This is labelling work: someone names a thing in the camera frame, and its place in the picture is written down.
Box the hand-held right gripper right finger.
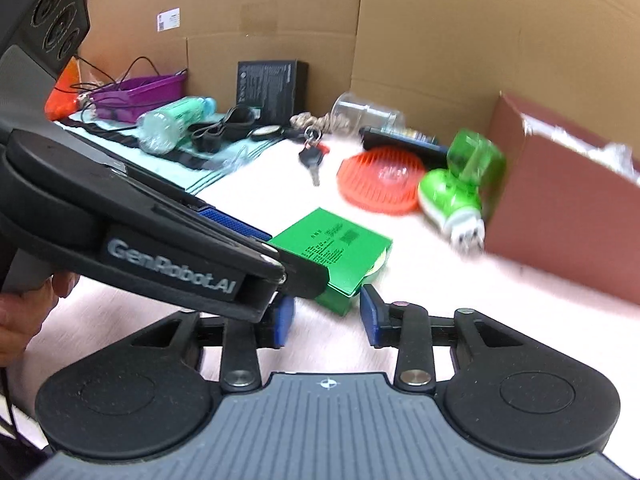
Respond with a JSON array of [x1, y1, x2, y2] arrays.
[[360, 284, 531, 394]]

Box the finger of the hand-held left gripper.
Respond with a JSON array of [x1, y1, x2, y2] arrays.
[[265, 245, 330, 300], [199, 207, 274, 242]]

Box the green box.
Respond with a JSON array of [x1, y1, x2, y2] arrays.
[[268, 207, 394, 317]]

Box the orange round lid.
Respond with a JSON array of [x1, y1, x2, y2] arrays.
[[336, 145, 426, 215]]

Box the clear plastic wrap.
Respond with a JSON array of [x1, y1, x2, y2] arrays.
[[522, 114, 640, 182]]

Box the orange plastic bag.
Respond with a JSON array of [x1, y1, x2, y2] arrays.
[[44, 57, 82, 122]]

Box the black printed box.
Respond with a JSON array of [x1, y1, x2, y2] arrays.
[[236, 59, 310, 124]]

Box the green plug-in repellent device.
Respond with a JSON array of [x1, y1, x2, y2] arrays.
[[417, 129, 507, 252]]

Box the brown cardboard screen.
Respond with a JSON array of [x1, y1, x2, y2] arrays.
[[77, 0, 640, 161]]

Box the black smartphone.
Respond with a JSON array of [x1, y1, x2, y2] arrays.
[[359, 126, 451, 154]]

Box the white paper label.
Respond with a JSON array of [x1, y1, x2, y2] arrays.
[[156, 8, 181, 33]]

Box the thin black cable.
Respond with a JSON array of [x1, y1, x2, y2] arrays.
[[52, 55, 187, 111]]

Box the beige hair scrunchie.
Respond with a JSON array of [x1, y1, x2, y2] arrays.
[[290, 112, 347, 132]]

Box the person's left hand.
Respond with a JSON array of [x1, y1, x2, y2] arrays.
[[0, 272, 81, 367]]

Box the plastic bottle with blue cap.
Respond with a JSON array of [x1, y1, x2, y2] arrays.
[[137, 95, 217, 155]]

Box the round black compact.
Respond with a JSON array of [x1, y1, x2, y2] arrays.
[[249, 124, 284, 143]]

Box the pink cloth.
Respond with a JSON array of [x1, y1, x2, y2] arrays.
[[10, 132, 640, 480]]

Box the key bunch with red fob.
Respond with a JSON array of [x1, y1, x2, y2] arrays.
[[298, 127, 331, 187]]

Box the purple plastic basket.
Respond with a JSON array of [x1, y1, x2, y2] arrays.
[[89, 72, 188, 124]]

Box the clear plastic cup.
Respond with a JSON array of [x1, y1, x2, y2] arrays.
[[331, 92, 406, 137]]

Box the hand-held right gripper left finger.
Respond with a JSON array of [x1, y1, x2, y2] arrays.
[[125, 296, 297, 395]]

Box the maroon cardboard box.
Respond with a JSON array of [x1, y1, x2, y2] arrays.
[[484, 92, 640, 307]]

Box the black elastic strap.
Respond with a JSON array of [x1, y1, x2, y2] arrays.
[[189, 104, 257, 154]]

